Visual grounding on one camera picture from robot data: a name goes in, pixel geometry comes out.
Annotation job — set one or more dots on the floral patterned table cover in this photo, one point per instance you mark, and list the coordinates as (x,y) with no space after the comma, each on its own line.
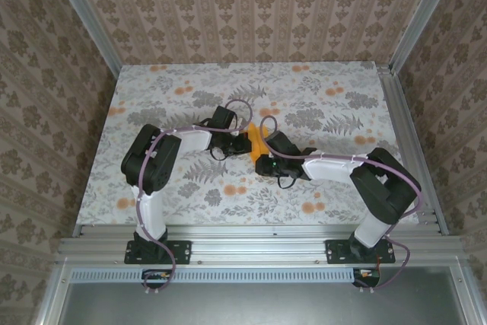
(266,203)

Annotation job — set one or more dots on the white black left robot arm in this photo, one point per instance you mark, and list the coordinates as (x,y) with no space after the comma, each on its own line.
(150,161)

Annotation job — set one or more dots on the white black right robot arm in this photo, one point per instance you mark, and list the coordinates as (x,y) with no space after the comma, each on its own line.
(384,188)

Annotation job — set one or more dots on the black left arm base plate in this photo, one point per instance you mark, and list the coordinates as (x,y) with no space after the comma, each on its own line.
(182,252)

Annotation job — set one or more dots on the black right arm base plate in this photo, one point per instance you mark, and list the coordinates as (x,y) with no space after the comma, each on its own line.
(335,252)

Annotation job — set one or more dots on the orange cloth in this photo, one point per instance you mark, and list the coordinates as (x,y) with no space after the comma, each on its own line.
(254,131)

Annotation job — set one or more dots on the short aluminium side rail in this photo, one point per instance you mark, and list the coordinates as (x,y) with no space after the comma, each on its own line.
(395,104)

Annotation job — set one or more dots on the grey metal tray panel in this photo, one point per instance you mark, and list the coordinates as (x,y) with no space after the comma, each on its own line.
(247,306)

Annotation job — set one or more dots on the long aluminium frame rail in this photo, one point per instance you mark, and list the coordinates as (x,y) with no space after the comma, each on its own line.
(258,245)

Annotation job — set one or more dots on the aluminium frame post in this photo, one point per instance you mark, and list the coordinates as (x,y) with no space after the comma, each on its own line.
(422,16)
(87,20)

